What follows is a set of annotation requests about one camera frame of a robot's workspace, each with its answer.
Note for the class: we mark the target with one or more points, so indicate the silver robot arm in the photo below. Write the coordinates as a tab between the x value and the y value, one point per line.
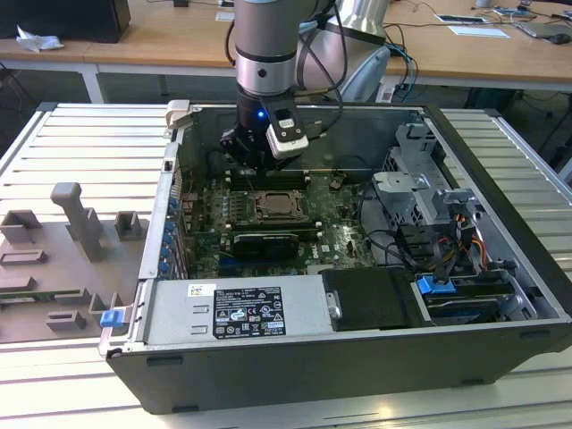
266	49

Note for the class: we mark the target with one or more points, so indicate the black RAM slot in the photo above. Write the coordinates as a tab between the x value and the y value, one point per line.
272	222
286	176
277	184

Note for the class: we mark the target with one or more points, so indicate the CPU socket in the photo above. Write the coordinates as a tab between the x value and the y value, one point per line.
255	214

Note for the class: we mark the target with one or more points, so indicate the black graphics card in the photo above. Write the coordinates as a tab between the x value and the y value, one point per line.
266	246

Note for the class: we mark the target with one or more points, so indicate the white grey label plate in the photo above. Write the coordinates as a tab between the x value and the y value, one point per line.
224	16

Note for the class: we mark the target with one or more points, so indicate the green motherboard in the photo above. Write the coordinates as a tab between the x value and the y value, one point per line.
339	241

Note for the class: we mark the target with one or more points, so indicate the small black block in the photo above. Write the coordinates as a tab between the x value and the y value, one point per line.
181	3

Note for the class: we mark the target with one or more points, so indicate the silver metal drive cage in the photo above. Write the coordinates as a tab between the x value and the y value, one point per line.
402	187

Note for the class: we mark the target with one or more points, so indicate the grey power supply unit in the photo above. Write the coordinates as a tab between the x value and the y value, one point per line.
179	313

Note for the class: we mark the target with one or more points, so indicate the black box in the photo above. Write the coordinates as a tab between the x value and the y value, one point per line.
67	20

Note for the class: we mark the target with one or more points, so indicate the blue plastic latch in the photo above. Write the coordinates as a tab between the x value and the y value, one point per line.
111	319

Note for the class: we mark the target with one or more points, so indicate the crumpled white paper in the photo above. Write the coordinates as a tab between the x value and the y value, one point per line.
38	40

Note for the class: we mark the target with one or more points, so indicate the hard disk in blue carrier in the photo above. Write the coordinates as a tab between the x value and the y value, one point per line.
435	286

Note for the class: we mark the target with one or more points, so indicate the grey parts rack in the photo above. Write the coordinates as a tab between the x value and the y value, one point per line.
44	268

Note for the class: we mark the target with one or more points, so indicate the white paper sheet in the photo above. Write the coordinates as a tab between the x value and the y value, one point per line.
478	31

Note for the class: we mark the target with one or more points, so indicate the black open PC case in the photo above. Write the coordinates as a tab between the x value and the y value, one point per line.
313	380

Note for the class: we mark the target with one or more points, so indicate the green RAM stick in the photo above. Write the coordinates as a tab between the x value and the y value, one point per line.
27	295

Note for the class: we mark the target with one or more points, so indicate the grey laptop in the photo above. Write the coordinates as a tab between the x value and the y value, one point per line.
543	29

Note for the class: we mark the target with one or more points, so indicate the black computer mouse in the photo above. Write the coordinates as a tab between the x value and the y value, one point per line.
558	39

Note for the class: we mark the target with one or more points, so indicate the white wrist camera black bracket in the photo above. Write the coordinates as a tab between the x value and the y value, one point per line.
288	143

